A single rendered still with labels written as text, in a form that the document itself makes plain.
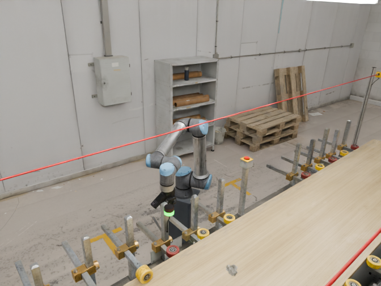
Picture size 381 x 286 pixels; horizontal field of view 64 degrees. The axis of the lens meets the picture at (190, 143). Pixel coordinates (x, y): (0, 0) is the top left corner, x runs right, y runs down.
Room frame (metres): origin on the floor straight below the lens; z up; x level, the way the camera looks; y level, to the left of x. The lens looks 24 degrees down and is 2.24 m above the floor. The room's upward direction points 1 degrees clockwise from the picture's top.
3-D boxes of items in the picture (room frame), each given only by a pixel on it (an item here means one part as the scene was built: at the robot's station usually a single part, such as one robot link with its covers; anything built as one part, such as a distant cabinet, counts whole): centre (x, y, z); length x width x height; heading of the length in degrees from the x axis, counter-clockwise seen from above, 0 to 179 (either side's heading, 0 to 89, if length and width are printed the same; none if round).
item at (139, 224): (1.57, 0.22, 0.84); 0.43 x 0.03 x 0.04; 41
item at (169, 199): (1.65, 0.14, 1.13); 0.09 x 0.08 x 0.12; 130
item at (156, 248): (1.53, 0.17, 0.85); 0.13 x 0.06 x 0.05; 131
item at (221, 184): (1.88, -0.23, 0.90); 0.03 x 0.03 x 0.48; 41
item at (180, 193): (2.50, 0.06, 0.65); 0.19 x 0.19 x 0.10
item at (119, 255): (1.37, 0.36, 0.95); 0.13 x 0.06 x 0.05; 131
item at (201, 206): (1.90, -0.16, 0.83); 0.43 x 0.03 x 0.04; 41
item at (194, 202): (1.71, -0.04, 0.87); 0.03 x 0.03 x 0.48; 41
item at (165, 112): (4.66, 0.08, 0.78); 0.90 x 0.45 x 1.55; 127
